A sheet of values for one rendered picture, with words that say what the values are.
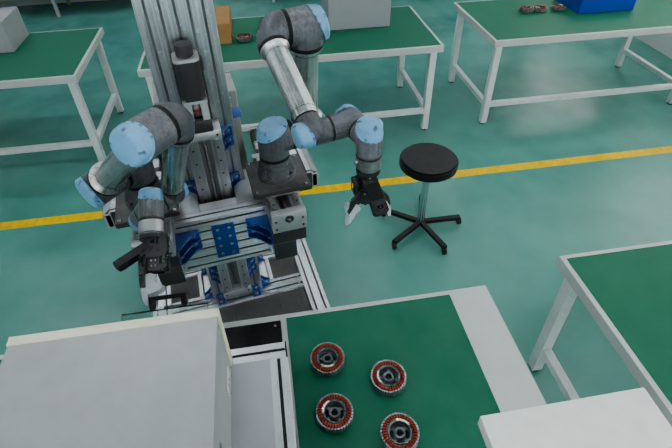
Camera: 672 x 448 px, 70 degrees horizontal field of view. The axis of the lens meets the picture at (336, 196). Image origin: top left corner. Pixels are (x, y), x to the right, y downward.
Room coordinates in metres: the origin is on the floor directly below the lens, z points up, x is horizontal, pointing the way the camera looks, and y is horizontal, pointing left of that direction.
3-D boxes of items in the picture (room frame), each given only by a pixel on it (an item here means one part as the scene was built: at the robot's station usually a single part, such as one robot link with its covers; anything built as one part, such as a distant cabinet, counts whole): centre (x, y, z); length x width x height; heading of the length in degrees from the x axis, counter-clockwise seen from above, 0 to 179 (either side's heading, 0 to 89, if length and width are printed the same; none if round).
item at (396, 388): (0.80, -0.15, 0.77); 0.11 x 0.11 x 0.04
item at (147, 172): (1.38, 0.71, 1.20); 0.13 x 0.12 x 0.14; 148
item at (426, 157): (2.28, -0.57, 0.28); 0.54 x 0.49 x 0.56; 9
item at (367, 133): (1.13, -0.09, 1.45); 0.09 x 0.08 x 0.11; 25
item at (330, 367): (0.87, 0.04, 0.77); 0.11 x 0.11 x 0.04
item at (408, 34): (3.71, 0.33, 0.38); 2.20 x 0.90 x 0.75; 99
